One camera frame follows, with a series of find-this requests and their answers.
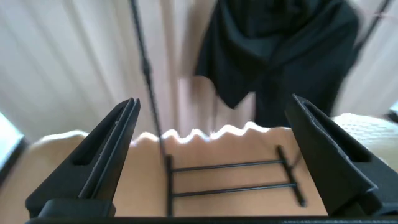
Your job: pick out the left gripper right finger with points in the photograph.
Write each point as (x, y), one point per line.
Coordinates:
(339, 174)

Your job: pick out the black shorts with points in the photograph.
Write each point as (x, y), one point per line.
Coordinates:
(280, 62)

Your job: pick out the beige curtain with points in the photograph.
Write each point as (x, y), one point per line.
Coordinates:
(77, 62)

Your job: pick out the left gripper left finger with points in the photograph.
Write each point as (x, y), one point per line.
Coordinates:
(99, 168)

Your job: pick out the black clothes rack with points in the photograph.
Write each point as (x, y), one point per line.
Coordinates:
(230, 165)

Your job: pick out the white laundry basket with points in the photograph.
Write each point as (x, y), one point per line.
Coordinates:
(373, 137)

